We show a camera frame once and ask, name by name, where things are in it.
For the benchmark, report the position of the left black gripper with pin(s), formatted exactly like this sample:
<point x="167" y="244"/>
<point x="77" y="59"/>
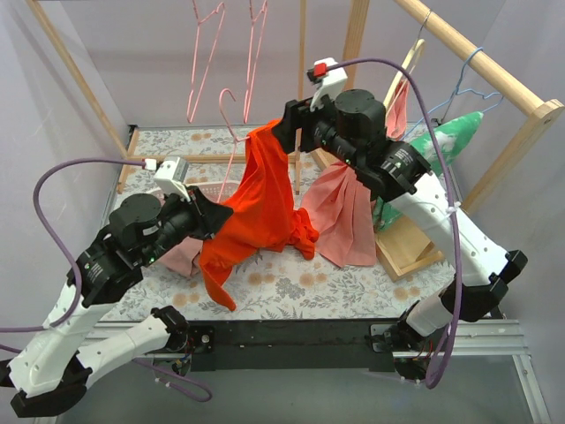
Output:
<point x="201" y="214"/>

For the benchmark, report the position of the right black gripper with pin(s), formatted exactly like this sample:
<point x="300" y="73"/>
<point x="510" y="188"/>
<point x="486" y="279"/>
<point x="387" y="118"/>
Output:
<point x="304" y="128"/>

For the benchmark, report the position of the pink hanger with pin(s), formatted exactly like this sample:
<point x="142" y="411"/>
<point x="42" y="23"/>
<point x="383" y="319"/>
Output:
<point x="201" y="64"/>
<point x="235" y="138"/>
<point x="258" y="21"/>

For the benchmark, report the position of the orange t shirt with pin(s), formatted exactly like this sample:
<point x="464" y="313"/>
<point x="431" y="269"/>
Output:
<point x="264" y="216"/>

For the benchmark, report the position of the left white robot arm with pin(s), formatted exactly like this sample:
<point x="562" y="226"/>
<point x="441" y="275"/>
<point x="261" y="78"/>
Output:
<point x="55" y="370"/>

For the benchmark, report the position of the cream wooden hanger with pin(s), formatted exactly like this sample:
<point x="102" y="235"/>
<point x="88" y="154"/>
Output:
<point x="409" y="64"/>

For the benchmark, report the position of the green tie-dye shirt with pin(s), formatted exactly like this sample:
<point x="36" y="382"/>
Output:
<point x="453" y="137"/>

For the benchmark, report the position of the dusty pink garment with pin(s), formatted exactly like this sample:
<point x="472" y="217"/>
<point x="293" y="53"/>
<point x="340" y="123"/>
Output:
<point x="184" y="258"/>

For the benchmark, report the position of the left wooden clothes rack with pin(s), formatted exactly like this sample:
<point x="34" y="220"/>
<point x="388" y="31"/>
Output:
<point x="127" y="153"/>

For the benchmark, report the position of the wooden clothes rack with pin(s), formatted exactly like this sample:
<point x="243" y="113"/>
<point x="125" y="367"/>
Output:
<point x="127" y="153"/>
<point x="403" y="249"/>

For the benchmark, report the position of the white laundry basket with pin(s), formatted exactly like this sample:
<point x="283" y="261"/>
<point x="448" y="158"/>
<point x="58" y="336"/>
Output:
<point x="216" y="191"/>

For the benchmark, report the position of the salmon pink garment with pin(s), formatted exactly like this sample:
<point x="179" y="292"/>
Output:
<point x="341" y="211"/>

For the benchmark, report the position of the floral table mat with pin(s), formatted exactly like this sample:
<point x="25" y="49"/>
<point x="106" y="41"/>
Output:
<point x="269" y="285"/>

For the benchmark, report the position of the right wooden clothes rack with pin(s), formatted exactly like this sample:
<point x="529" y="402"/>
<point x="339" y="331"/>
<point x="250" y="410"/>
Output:
<point x="403" y="249"/>

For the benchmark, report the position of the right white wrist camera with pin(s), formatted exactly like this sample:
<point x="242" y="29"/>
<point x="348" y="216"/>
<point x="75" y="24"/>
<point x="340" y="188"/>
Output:
<point x="328" y="83"/>

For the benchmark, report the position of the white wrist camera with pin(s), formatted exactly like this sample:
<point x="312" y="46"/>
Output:
<point x="328" y="83"/>
<point x="169" y="174"/>

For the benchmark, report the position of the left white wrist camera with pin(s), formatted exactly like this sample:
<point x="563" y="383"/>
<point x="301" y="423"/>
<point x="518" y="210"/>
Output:
<point x="169" y="174"/>

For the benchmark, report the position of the blue wire hanger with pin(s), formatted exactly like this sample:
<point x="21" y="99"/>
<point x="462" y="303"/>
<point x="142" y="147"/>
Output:
<point x="457" y="91"/>

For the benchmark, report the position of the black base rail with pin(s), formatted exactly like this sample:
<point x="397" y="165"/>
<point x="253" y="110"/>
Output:
<point x="376" y="345"/>

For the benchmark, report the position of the aluminium frame rail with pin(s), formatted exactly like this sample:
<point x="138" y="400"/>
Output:
<point x="489" y="379"/>

